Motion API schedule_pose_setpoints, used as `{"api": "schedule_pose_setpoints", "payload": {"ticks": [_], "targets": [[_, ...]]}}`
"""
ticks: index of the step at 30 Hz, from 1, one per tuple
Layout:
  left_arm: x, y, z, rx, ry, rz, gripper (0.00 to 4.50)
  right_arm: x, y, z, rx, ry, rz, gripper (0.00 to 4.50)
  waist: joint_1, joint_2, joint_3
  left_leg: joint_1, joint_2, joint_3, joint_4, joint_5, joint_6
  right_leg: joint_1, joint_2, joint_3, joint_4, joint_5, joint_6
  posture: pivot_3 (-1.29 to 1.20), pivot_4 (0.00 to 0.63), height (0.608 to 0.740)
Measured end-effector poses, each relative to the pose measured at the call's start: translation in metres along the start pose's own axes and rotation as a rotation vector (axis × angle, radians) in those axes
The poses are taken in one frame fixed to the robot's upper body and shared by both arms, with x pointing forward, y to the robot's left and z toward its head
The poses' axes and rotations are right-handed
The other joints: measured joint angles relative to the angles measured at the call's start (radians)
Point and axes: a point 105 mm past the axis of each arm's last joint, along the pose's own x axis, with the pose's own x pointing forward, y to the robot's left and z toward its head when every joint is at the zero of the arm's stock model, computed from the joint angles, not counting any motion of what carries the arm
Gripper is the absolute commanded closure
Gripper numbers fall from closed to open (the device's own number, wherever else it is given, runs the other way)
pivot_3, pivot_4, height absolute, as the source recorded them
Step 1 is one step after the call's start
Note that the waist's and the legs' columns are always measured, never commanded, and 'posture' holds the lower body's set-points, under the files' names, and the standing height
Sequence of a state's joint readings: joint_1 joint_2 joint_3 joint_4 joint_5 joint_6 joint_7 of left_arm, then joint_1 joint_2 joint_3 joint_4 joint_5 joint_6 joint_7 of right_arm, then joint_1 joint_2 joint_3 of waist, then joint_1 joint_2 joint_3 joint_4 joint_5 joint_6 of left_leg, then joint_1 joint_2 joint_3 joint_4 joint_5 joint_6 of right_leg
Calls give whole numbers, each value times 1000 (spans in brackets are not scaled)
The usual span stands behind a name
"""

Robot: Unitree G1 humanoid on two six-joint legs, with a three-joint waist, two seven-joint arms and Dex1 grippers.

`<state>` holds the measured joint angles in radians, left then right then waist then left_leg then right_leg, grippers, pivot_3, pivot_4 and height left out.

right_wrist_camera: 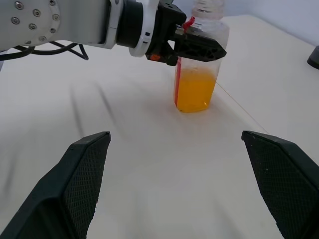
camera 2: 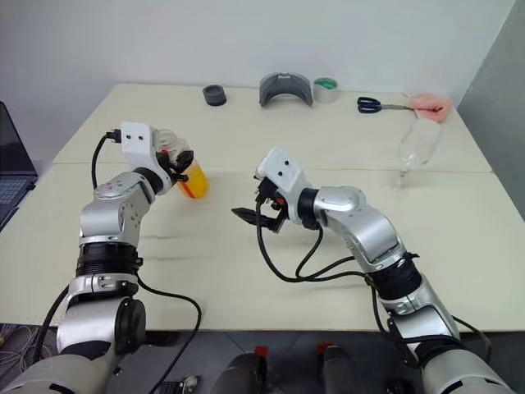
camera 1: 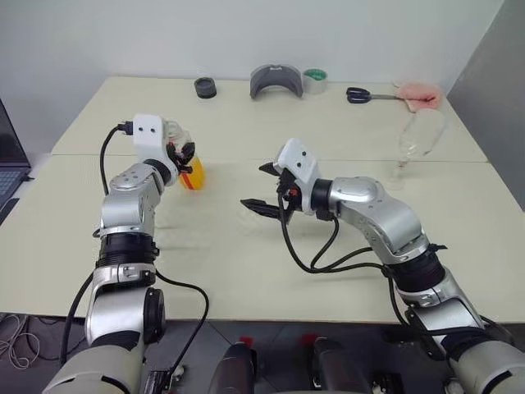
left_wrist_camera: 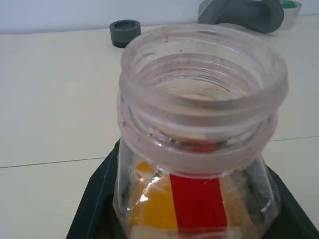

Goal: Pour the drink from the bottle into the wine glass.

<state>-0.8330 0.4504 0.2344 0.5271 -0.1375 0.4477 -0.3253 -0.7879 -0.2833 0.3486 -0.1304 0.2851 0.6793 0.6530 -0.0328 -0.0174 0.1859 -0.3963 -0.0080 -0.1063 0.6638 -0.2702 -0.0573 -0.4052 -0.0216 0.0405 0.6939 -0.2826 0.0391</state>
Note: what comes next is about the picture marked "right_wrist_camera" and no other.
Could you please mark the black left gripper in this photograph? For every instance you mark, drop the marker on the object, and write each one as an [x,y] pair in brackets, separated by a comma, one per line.
[164,27]

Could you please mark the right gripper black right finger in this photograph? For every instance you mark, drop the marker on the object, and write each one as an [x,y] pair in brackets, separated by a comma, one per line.
[286,186]

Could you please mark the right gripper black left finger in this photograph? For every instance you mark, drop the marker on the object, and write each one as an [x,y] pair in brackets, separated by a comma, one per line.
[62,194]

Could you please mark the bottle with orange liquid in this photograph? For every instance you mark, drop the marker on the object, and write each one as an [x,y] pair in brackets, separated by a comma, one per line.
[197,92]

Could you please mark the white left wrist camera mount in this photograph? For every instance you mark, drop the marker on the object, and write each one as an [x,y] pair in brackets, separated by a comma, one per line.
[149,17]

